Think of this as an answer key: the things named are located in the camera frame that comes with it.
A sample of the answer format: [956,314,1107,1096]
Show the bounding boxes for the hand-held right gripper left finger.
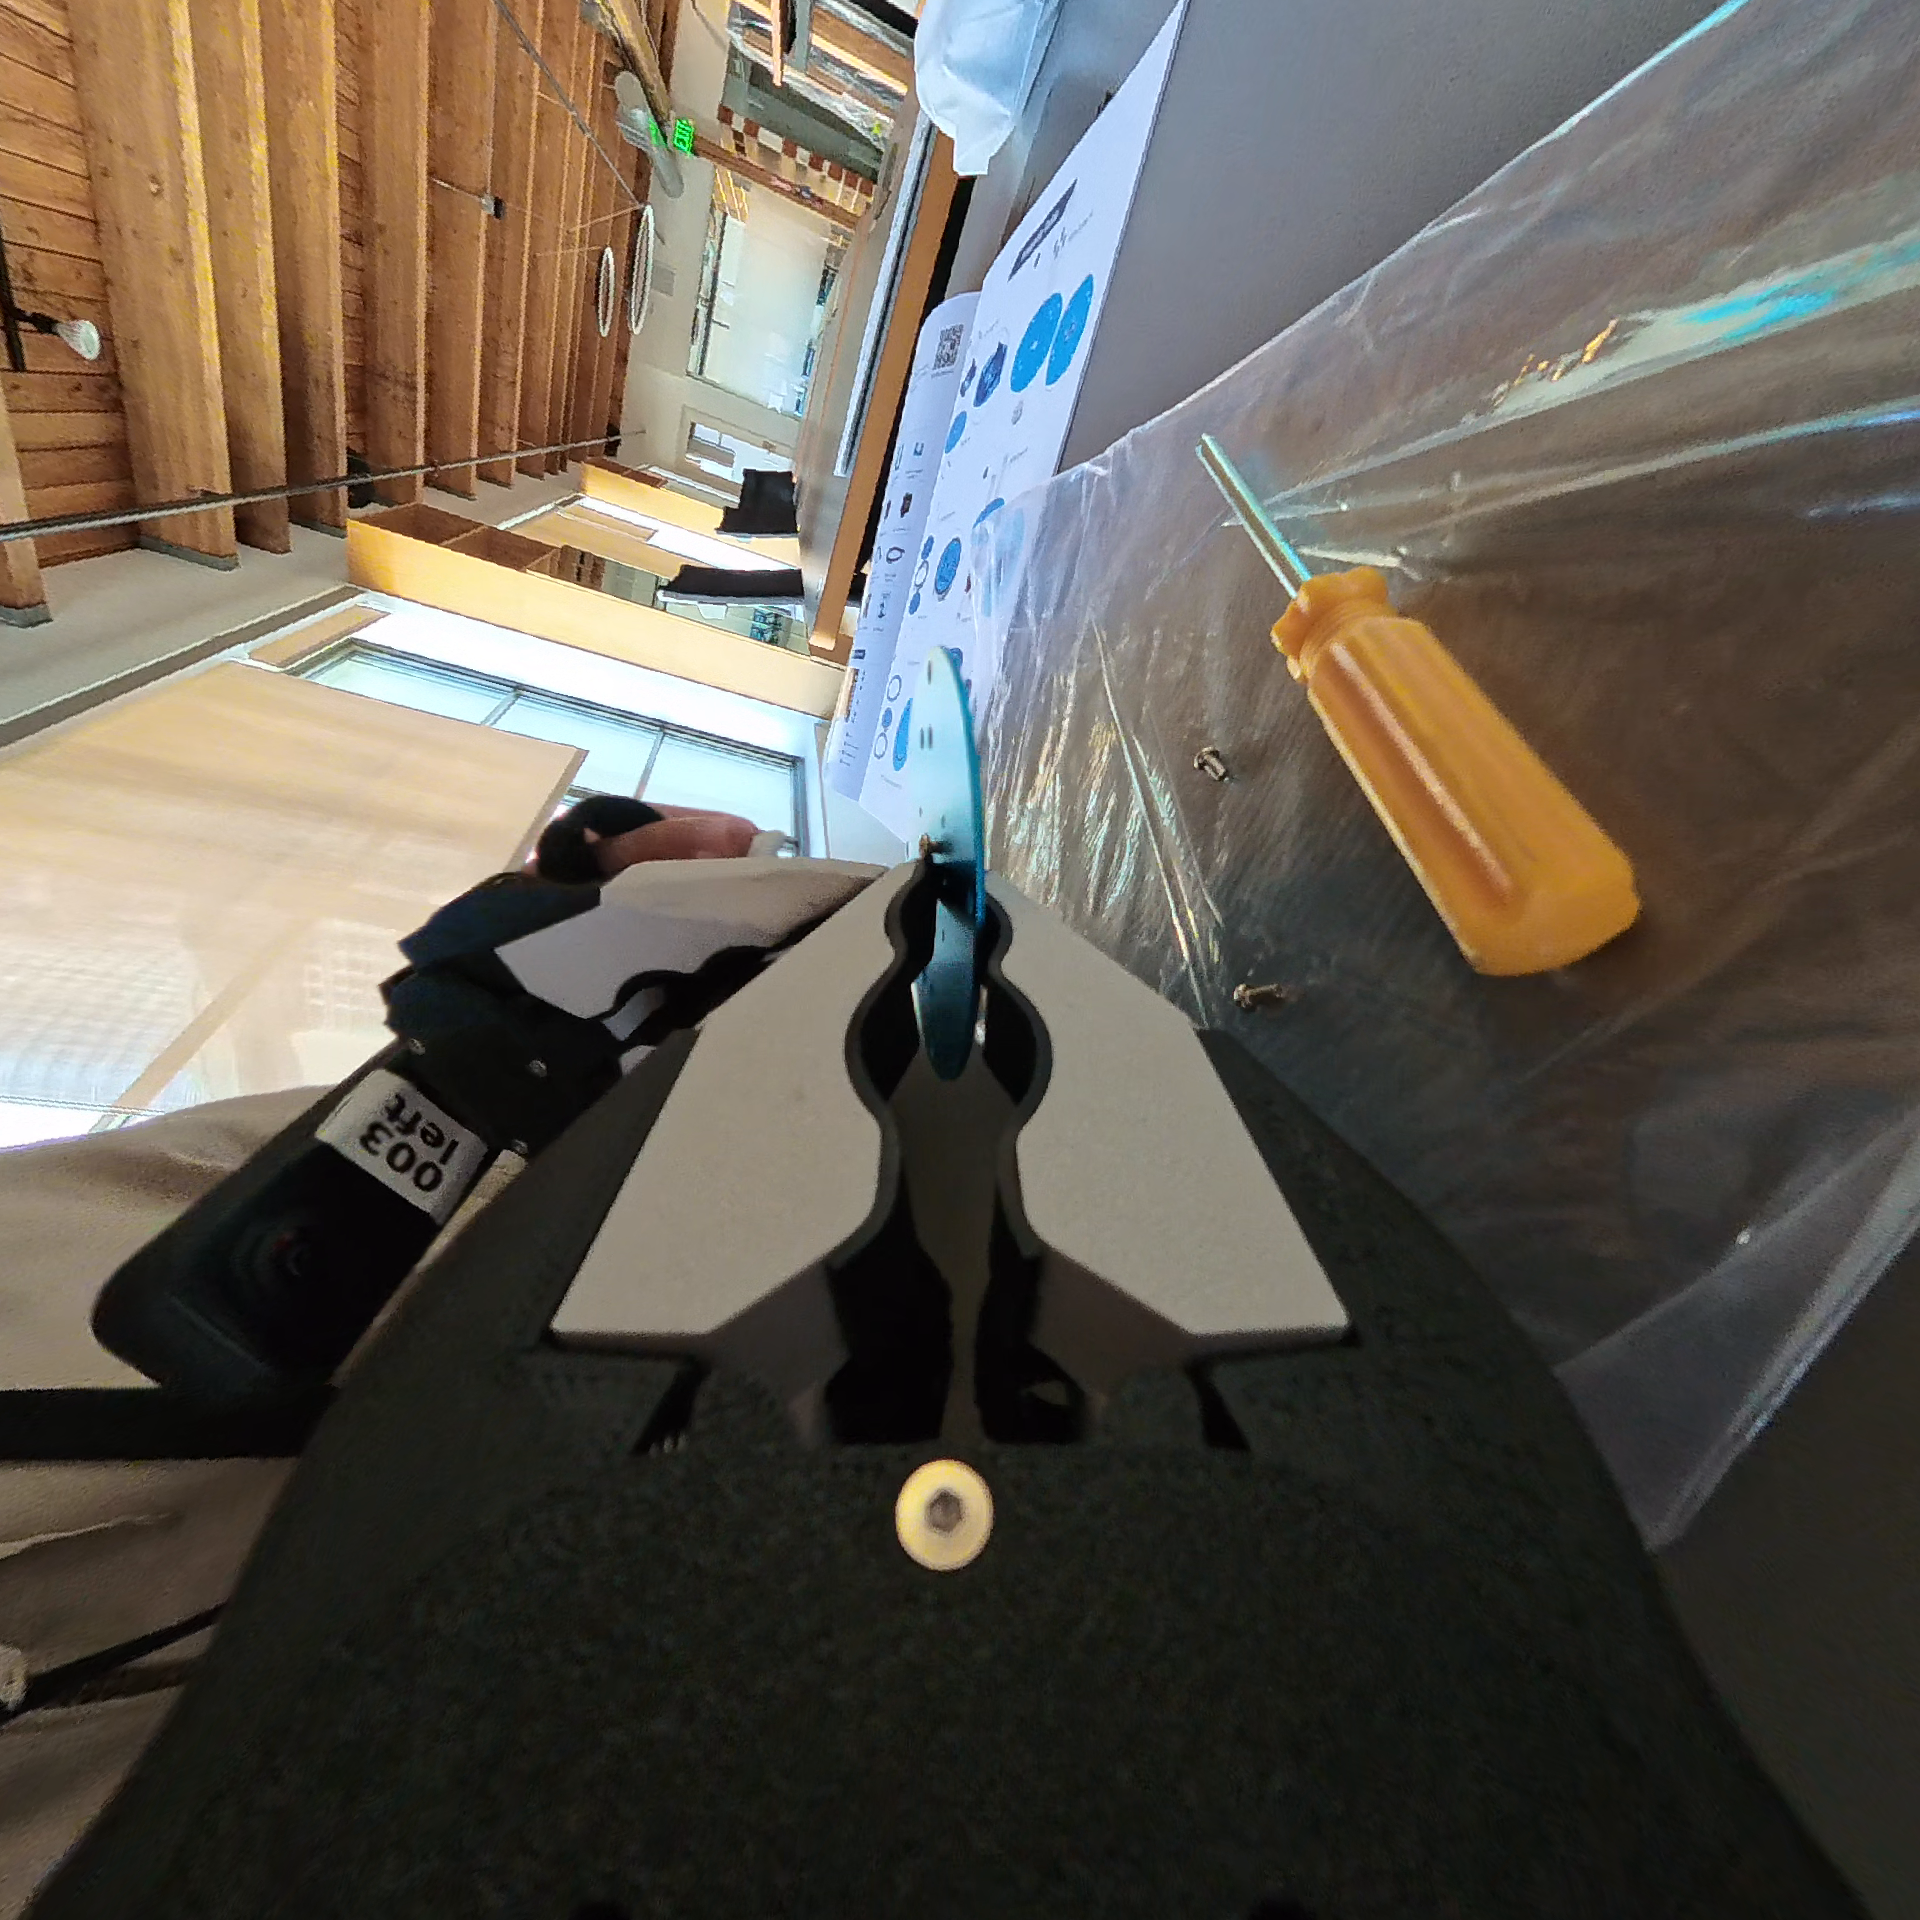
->
[550,860,923,1439]

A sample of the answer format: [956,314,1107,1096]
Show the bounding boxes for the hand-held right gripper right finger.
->
[975,882,1354,1424]

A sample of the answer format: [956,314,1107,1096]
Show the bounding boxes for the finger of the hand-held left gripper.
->
[499,855,890,1015]

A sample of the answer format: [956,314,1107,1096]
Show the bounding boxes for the blue round metal plate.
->
[897,645,991,1086]

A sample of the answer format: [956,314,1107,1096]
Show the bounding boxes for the person's left hand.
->
[613,806,762,873]

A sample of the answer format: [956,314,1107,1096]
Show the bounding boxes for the large grid window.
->
[246,630,834,902]

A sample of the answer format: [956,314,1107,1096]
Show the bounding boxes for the tan roller blind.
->
[0,661,590,1120]

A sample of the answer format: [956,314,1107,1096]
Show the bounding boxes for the clear plastic bag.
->
[961,0,1920,1548]

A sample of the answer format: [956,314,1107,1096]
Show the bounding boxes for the long metal ceiling pipe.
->
[0,423,650,544]

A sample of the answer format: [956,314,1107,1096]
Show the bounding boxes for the white instruction booklet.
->
[823,0,1187,840]

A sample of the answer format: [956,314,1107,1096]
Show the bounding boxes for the white plastic wrapped item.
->
[914,0,1052,173]

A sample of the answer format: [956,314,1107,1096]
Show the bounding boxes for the black strap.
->
[0,1382,338,1460]

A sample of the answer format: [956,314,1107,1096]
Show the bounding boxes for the orange-handled screwdriver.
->
[1196,434,1642,975]

